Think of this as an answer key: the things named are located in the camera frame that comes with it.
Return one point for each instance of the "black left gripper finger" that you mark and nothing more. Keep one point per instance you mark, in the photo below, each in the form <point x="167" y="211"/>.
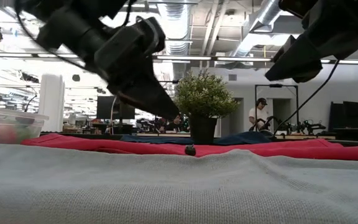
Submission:
<point x="148" y="96"/>

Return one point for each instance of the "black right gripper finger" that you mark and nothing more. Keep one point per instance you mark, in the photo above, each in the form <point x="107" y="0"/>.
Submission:
<point x="294" y="62"/>

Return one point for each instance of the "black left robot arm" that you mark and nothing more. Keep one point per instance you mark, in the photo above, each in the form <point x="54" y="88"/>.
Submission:
<point x="64" y="25"/>

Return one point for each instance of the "black background robot arm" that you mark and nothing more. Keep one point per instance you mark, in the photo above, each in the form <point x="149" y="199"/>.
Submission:
<point x="309" y="127"/>
<point x="266" y="123"/>

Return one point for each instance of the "person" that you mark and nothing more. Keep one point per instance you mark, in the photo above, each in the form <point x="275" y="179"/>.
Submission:
<point x="258" y="113"/>
<point x="174" y="123"/>

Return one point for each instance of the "black background monitor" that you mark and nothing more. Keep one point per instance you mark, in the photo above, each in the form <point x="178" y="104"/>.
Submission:
<point x="107" y="109"/>

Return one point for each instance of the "green potted plant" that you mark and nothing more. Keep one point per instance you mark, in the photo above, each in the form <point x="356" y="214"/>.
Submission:
<point x="204" y="96"/>

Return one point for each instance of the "red cloth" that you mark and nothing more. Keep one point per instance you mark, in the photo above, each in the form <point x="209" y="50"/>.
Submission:
<point x="104" y="144"/>

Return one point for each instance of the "small dark berry toy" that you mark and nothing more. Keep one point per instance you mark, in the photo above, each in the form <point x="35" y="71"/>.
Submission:
<point x="190" y="150"/>

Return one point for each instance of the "black background cabinets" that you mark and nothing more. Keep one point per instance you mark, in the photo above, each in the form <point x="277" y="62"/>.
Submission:
<point x="353" y="118"/>

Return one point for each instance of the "white pillar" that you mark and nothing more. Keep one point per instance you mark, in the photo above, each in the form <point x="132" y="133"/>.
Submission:
<point x="51" y="99"/>

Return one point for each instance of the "navy blue cloth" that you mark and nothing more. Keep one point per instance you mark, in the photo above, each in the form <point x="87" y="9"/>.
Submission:
<point x="244" y="138"/>

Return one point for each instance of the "grey cloth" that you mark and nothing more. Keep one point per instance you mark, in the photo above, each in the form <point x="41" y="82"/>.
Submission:
<point x="166" y="193"/>

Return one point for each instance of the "green lettuce toy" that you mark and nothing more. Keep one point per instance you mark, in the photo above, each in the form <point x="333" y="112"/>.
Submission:
<point x="25" y="132"/>

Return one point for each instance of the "clear plastic container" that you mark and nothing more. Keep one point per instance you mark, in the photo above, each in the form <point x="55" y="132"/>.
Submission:
<point x="11" y="124"/>

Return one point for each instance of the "black metal stand frame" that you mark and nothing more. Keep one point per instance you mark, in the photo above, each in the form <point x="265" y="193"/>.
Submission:
<point x="275" y="85"/>

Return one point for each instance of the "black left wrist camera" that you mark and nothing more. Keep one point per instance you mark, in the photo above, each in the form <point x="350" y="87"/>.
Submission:
<point x="152" y="34"/>

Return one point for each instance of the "silver ventilation duct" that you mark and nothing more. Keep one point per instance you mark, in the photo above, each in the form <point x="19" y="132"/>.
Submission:
<point x="266" y="15"/>
<point x="176" y="31"/>

